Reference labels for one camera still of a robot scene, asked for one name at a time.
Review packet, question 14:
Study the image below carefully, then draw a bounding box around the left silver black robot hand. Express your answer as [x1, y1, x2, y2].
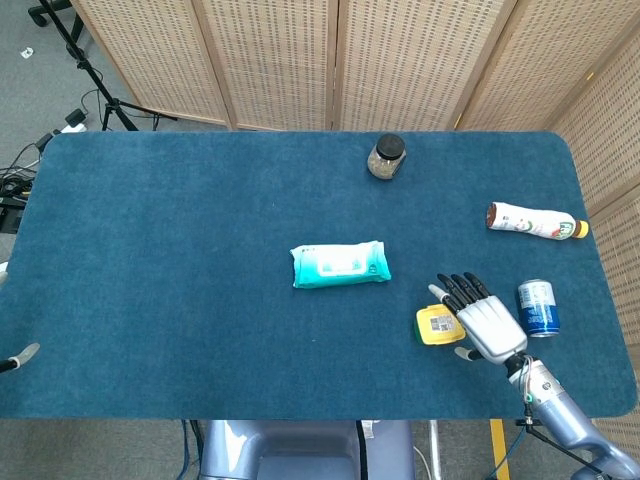
[0, 269, 41, 374]

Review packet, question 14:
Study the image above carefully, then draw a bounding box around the silver blue robot base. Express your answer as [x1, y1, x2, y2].
[198, 419, 416, 480]

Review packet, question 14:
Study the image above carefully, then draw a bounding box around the black tripod stand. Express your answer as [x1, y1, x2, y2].
[37, 0, 179, 133]

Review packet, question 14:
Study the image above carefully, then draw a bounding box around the black cable bundle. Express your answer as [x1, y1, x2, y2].
[0, 130, 55, 234]

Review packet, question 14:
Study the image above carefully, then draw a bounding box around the green tub yellow lid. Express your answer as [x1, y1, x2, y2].
[413, 302, 466, 347]

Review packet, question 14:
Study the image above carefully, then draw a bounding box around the white label brown drink bottle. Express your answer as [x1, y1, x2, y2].
[485, 201, 590, 242]

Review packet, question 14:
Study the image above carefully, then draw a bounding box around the blue drink can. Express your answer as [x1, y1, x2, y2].
[516, 278, 561, 339]

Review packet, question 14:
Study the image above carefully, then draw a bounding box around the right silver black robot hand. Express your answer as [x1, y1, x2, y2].
[428, 271, 529, 365]

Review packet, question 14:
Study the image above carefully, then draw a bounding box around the glass spice jar black lid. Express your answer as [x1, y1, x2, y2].
[366, 133, 407, 181]

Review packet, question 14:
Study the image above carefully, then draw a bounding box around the metal table leg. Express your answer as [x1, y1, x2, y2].
[428, 419, 444, 480]

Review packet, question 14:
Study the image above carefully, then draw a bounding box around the teal wet wipes pack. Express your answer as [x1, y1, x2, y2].
[289, 240, 393, 290]

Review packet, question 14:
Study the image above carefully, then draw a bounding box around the blue velvet table cloth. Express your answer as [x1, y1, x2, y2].
[0, 130, 639, 421]

